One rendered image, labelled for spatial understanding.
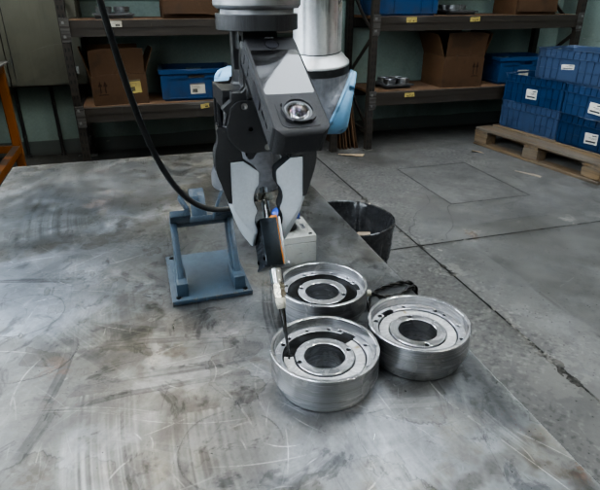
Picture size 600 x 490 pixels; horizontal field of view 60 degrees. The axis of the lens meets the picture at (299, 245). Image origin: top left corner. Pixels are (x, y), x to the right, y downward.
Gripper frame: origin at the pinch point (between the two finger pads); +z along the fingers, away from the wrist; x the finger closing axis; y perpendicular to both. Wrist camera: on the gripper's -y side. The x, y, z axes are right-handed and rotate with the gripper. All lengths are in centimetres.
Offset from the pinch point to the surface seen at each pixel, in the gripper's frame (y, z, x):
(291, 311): 1.6, 10.6, -2.8
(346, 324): -4.1, 9.4, -7.1
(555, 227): 162, 93, -199
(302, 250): 16.3, 10.8, -8.8
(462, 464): -20.6, 13.1, -10.8
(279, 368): -9.1, 9.3, 1.4
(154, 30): 340, 0, -7
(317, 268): 9.0, 9.8, -8.4
